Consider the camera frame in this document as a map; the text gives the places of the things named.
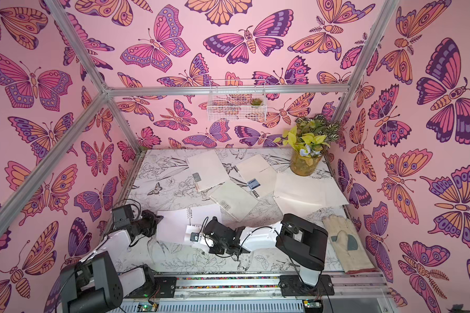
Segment small clear-spiral notebook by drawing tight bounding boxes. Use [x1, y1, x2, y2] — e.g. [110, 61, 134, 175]
[156, 204, 223, 245]

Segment torn lined page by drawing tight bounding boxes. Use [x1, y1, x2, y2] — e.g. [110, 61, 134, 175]
[274, 173, 349, 218]

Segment CAMP spiral notebook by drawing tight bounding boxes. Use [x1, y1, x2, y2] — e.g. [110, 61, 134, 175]
[235, 155, 277, 199]

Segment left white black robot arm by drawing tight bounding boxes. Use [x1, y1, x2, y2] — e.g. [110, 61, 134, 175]
[54, 204, 163, 312]

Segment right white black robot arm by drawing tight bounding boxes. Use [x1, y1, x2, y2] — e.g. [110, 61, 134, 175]
[183, 213, 328, 287]

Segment potted green plant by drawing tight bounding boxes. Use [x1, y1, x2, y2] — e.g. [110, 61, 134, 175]
[273, 114, 340, 177]

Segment beige oven mitt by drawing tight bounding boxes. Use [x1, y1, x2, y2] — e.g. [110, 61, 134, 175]
[322, 215, 377, 275]

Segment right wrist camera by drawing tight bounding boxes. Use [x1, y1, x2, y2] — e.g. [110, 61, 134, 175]
[184, 225, 202, 245]

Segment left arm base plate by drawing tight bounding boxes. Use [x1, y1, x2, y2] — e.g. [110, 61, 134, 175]
[129, 276, 178, 299]

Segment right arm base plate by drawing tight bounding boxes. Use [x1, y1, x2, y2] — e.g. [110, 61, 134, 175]
[278, 275, 335, 297]

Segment white wire basket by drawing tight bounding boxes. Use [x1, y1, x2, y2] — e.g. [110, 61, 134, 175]
[205, 79, 268, 123]

